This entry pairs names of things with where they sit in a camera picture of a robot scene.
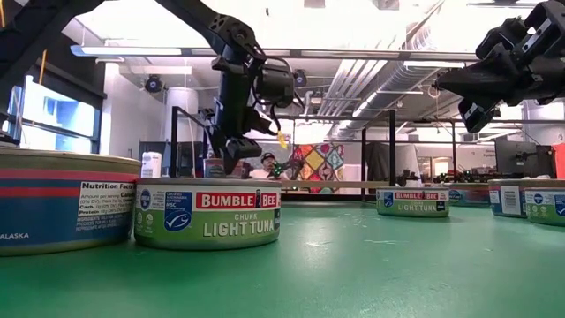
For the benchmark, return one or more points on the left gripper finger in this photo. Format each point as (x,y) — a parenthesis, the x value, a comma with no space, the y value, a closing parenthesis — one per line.
(243,148)

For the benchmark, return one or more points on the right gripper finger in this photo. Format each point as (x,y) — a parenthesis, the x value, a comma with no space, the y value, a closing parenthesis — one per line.
(481,84)
(476,115)

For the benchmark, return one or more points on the green tuna can silver lid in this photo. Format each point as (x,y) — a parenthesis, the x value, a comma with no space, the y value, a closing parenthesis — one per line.
(212,221)
(547,207)
(412,203)

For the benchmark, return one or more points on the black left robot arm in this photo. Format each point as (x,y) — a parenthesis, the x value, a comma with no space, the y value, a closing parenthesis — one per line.
(207,22)

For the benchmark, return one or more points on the background black robot arm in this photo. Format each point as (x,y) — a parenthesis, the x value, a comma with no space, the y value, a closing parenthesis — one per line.
(287,170)

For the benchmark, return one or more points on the person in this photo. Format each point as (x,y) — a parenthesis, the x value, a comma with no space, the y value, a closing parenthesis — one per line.
(267,161)

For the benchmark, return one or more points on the black background monitor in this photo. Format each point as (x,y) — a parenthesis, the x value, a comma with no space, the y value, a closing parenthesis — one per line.
(521,154)

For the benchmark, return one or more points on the cluttered background workbench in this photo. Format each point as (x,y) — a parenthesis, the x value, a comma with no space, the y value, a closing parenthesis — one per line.
(463,176)

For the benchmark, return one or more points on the white plastic jug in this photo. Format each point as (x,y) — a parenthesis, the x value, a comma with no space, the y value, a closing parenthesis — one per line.
(151,165)

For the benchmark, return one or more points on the orange red fabric panel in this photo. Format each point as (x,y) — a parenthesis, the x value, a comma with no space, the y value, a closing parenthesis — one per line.
(559,161)

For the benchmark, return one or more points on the dark grey hanging cloth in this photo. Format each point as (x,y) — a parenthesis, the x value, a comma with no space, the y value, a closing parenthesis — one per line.
(377,161)

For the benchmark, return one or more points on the long grey ceiling beam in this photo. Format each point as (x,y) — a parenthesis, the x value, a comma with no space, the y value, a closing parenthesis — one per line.
(353,55)

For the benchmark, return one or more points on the green table mat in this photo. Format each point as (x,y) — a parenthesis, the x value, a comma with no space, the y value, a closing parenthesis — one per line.
(353,274)

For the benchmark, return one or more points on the large window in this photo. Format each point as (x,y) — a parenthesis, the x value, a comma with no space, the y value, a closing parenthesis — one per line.
(57,110)

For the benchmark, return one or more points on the black background rig frame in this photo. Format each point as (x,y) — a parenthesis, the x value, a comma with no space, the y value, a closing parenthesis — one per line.
(454,150)

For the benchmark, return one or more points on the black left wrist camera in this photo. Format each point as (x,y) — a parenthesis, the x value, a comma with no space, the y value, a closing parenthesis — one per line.
(276,84)

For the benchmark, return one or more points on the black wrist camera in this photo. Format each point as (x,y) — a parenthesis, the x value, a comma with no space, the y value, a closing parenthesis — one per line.
(276,84)
(501,39)

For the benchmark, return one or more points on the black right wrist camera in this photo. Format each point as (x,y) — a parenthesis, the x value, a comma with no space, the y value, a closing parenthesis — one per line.
(501,39)

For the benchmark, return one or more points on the silver ceiling duct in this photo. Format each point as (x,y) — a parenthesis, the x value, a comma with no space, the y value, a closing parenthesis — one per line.
(388,81)

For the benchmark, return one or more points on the wooden shelf black metal frame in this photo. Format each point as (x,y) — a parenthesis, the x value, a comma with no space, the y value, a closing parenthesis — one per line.
(335,183)

